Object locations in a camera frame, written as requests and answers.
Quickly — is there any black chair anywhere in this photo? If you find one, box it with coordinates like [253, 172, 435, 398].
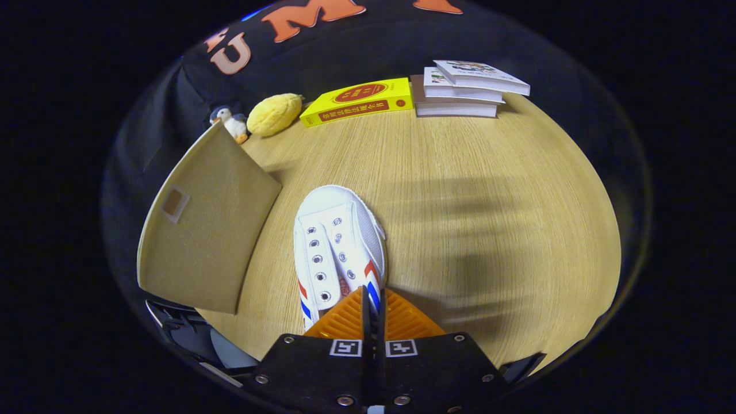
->
[144, 298, 259, 371]

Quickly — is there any dark flat object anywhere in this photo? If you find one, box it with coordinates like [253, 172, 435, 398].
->
[499, 352, 547, 385]

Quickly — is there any beige fabric storage box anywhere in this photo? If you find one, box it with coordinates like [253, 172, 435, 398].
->
[137, 121, 283, 315]

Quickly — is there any white canvas shoe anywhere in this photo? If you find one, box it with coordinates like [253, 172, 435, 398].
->
[293, 185, 387, 332]

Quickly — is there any yellow book with red circle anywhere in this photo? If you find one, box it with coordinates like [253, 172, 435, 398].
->
[300, 78, 414, 128]

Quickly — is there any white illustrated cover book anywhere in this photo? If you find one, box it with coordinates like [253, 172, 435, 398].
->
[433, 60, 531, 97]
[423, 67, 505, 105]

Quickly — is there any small penguin plush toy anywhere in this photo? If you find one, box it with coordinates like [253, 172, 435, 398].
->
[209, 106, 250, 144]

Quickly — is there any round yellow plush toy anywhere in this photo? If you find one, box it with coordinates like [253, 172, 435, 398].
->
[247, 93, 304, 137]

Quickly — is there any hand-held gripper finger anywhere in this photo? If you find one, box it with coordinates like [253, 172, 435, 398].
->
[375, 287, 509, 414]
[253, 286, 374, 414]

